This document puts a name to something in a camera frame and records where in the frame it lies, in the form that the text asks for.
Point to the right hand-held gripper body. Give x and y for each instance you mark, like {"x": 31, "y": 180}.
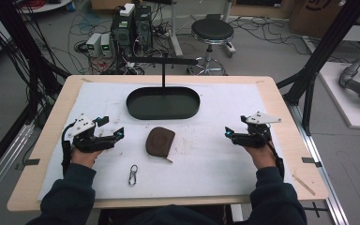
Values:
{"x": 256, "y": 137}

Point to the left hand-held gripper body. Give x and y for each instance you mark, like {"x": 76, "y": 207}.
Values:
{"x": 87, "y": 142}

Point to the brown pouch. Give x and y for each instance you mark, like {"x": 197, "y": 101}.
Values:
{"x": 159, "y": 142}

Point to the silver carabiner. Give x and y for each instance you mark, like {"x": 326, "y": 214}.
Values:
{"x": 133, "y": 175}

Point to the black oval tray with stand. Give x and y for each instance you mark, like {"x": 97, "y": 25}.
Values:
{"x": 162, "y": 104}

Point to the person's left hand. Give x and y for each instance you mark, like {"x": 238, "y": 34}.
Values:
{"x": 86, "y": 157}

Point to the person's right hand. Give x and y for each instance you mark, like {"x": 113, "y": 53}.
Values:
{"x": 262, "y": 156}

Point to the white mat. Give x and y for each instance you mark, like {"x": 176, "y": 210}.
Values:
{"x": 200, "y": 168}

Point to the black tape piece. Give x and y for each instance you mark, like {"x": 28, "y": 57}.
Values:
{"x": 311, "y": 161}
{"x": 31, "y": 162}

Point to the thin wooden stick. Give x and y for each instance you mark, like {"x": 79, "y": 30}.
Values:
{"x": 303, "y": 185}

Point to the grey power supply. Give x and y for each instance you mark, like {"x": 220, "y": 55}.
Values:
{"x": 106, "y": 44}
{"x": 93, "y": 44}

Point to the black computer tower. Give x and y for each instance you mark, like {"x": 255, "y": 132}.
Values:
{"x": 143, "y": 26}
{"x": 122, "y": 33}

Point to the white platform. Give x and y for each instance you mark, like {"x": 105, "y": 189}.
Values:
{"x": 340, "y": 103}

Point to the black round stool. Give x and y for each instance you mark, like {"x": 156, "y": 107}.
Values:
{"x": 212, "y": 31}

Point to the person's body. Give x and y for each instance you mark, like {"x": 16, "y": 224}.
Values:
{"x": 168, "y": 215}

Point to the white table leg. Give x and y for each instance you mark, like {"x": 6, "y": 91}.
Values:
{"x": 175, "y": 31}

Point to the white box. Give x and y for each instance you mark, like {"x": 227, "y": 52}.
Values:
{"x": 127, "y": 9}

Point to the cardboard box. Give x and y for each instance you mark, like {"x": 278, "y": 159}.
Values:
{"x": 325, "y": 15}

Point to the aluminium rail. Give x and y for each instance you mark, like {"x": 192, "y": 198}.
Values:
{"x": 3, "y": 165}
{"x": 322, "y": 175}

